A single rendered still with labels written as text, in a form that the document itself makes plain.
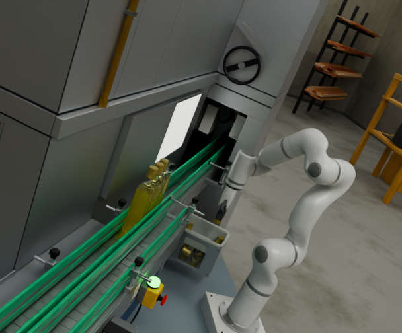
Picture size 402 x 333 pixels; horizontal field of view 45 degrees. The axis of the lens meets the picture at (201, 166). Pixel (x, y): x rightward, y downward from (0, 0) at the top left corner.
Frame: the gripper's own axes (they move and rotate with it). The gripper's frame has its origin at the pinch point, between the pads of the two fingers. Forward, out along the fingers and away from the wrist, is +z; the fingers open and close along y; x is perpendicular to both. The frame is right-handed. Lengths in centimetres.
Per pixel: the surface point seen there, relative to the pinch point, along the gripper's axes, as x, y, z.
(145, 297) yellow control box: -6, 59, 14
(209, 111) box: -40, -83, -20
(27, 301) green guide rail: -28, 101, 2
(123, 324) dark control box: -6, 82, 10
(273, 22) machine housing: -23, -71, -82
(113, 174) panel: -38, 44, -15
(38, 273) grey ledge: -35, 86, 5
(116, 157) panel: -39, 44, -22
